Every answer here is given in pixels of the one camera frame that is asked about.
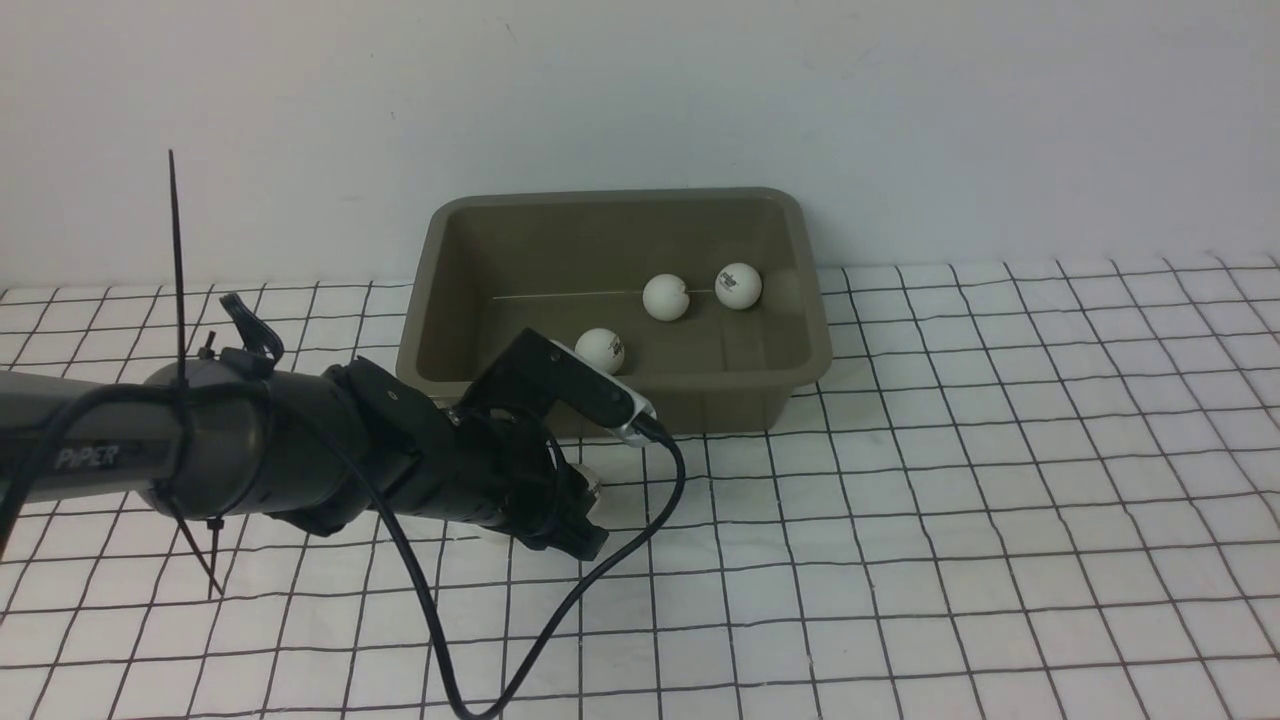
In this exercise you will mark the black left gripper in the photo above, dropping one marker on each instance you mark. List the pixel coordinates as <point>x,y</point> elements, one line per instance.
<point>490,468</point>

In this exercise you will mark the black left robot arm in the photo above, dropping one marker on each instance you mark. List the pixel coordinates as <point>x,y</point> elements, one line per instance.
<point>303,448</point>

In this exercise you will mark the white ping-pong ball with logo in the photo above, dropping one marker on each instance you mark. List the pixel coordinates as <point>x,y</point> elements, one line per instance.
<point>586,488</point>

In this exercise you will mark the white ping-pong ball plain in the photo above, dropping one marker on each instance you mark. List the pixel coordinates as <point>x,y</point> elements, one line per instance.
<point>494,533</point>

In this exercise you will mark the olive green plastic bin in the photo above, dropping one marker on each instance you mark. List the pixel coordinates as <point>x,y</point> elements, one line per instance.
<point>562,263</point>

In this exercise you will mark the white black-grid tablecloth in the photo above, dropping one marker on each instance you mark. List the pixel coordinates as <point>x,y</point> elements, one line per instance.
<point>1020,492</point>

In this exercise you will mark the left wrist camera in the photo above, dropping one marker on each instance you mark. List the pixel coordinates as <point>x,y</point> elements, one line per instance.
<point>533,374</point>

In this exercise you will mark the black cable tie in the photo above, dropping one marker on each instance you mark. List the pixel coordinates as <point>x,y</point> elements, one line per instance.
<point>180,385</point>

